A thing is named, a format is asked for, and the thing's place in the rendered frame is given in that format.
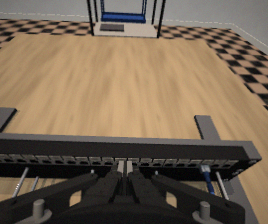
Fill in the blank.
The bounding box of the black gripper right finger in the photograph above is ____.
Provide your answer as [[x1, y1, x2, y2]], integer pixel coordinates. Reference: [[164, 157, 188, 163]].
[[124, 161, 245, 224]]

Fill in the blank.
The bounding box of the blue patch cord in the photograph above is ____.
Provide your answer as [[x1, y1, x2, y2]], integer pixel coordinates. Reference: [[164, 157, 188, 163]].
[[207, 183, 215, 195]]

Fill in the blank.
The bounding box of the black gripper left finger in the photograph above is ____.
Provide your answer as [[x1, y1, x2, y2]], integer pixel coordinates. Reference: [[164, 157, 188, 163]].
[[0, 161, 125, 224]]

